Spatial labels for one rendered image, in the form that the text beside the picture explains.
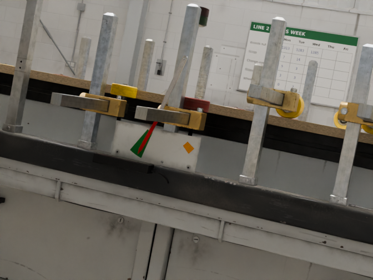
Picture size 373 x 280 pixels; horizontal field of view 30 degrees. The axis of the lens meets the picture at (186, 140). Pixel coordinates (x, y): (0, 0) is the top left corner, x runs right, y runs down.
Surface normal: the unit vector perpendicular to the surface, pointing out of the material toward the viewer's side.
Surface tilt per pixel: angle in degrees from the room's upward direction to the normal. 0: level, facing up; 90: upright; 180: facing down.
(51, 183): 90
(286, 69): 90
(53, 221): 90
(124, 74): 90
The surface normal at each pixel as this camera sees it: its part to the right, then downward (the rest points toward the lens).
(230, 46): -0.30, 0.00
